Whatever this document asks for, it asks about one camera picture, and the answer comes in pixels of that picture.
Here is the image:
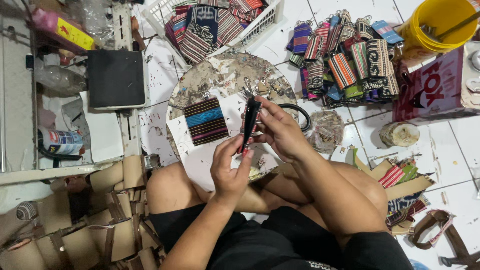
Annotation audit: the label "crumpled clear plastic bag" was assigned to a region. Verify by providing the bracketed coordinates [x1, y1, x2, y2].
[79, 0, 115, 40]

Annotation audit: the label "person's black shorts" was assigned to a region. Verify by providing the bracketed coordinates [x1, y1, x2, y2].
[148, 204, 414, 270]

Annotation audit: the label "person's left leg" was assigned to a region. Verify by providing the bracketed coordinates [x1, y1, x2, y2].
[146, 161, 226, 215]

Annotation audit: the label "clear plastic blister tray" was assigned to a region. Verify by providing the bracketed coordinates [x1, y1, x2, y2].
[460, 40, 480, 110]

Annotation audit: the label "heap of fabric and cardboard scraps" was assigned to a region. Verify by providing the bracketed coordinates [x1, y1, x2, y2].
[352, 148, 436, 235]

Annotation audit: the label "pile of woven key pouches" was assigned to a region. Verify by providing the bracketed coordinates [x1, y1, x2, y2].
[286, 9, 403, 110]

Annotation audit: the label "red cardboard box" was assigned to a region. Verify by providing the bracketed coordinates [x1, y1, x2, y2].
[392, 45, 480, 125]

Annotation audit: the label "glue can with label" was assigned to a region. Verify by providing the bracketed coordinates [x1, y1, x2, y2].
[37, 126, 86, 157]

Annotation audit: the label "round worn work board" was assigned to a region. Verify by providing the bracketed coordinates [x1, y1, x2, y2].
[166, 52, 301, 190]

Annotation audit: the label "clear bag of metal fittings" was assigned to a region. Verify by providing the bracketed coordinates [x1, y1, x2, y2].
[305, 109, 346, 155]

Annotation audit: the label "white low table frame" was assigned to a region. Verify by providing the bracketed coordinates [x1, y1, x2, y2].
[0, 0, 151, 186]

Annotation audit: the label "person's left hand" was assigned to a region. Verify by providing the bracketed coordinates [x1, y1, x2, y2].
[209, 133, 256, 205]

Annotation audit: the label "white basket of woven fabric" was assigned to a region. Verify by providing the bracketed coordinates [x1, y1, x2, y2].
[142, 0, 286, 66]

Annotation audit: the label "person's right leg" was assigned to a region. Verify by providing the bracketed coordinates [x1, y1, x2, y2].
[240, 160, 389, 229]

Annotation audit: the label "black rubber loop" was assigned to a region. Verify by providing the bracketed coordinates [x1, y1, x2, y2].
[277, 103, 312, 133]

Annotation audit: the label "yellow plastic bucket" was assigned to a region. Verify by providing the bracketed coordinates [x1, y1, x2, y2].
[397, 0, 480, 64]

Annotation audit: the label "person's leg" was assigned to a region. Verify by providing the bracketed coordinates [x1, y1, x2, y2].
[240, 160, 389, 229]
[146, 161, 226, 215]

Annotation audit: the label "person's right hand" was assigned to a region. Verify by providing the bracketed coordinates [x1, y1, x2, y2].
[252, 95, 320, 163]

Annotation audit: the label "heap of metal key rings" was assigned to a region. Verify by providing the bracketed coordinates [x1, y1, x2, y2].
[240, 76, 286, 101]

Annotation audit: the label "stick in bucket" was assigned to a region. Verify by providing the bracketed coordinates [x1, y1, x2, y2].
[420, 11, 480, 43]

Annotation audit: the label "clear plastic bottle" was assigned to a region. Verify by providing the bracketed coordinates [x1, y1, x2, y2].
[35, 64, 89, 95]

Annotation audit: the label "pink and yellow packet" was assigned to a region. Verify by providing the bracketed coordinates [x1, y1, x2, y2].
[31, 7, 97, 54]

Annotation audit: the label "glue-stained tape roll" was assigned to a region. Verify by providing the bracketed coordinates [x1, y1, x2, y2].
[379, 122, 421, 148]

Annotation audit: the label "red striped woven key pouch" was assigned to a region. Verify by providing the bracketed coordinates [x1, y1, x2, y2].
[236, 95, 263, 157]

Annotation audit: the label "black square pad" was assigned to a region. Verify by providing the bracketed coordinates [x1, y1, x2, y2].
[86, 49, 147, 111]

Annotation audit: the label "blue banded woven key pouch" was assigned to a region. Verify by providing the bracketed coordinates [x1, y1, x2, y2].
[183, 97, 229, 146]

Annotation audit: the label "brown strap with woven trim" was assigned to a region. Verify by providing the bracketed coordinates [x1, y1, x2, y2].
[408, 209, 480, 269]

